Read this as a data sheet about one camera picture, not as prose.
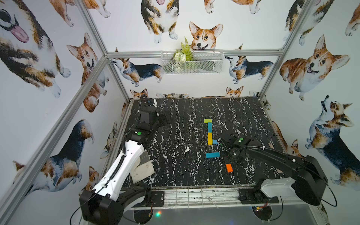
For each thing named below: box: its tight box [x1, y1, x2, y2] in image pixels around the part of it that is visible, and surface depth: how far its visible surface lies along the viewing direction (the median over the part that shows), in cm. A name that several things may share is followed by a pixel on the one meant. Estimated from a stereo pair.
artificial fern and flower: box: [173, 36, 194, 73], surface depth 84 cm
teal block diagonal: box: [205, 151, 221, 159], surface depth 92 cm
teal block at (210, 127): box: [207, 122, 213, 133], surface depth 105 cm
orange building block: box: [225, 163, 233, 173], surface depth 85 cm
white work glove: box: [129, 150, 155, 184], surface depth 86 cm
